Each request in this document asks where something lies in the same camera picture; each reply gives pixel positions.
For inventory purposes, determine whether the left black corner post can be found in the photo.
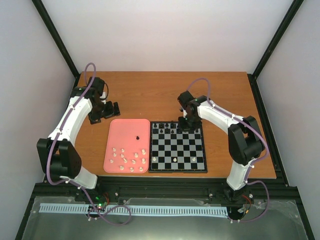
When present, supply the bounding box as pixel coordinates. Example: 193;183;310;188
31;0;81;79

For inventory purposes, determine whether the right black corner post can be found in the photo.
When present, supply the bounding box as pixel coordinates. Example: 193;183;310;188
251;0;305;79

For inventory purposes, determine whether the black corner post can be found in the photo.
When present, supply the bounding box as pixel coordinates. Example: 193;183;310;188
31;0;81;79
251;0;305;79

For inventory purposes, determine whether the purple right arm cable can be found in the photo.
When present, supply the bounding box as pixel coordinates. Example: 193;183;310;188
186;77;270;223

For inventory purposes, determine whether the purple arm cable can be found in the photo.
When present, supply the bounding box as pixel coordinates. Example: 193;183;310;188
186;77;270;223
45;62;132;226

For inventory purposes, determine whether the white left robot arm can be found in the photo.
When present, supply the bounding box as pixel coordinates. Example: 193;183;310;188
36;77;120;202

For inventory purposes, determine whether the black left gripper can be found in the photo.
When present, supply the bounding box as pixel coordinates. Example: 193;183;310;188
88;101;121;125

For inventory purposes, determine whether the black white chessboard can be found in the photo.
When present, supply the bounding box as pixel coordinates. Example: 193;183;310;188
148;121;208;173

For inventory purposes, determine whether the light blue slotted cable duct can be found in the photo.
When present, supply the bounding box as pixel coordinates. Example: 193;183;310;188
38;203;228;218

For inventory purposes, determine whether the black aluminium frame rail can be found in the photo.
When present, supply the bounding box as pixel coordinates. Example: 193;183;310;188
32;176;300;208

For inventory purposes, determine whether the pink plastic tray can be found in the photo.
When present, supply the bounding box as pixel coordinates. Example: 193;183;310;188
103;119;151;174

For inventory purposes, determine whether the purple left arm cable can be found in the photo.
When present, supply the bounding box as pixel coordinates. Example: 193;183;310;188
45;62;132;226

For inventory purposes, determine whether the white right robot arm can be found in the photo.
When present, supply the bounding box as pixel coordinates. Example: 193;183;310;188
177;91;269;203

